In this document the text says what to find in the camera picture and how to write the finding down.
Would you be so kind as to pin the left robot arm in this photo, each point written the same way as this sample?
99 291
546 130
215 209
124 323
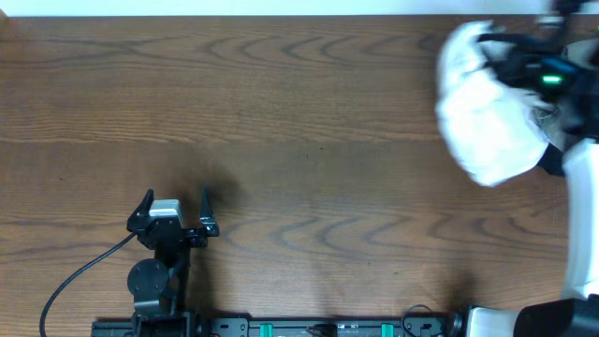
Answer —
158 284

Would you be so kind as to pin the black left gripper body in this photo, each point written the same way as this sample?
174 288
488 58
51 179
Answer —
173 229

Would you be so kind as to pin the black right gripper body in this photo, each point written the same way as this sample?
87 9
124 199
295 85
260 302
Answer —
541 74

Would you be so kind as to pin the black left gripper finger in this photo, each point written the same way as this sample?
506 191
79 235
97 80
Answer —
205 212
144 207

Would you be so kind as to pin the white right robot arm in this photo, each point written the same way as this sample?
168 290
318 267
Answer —
576 313

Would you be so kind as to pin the white t-shirt with black stripes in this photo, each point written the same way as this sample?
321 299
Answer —
489 128

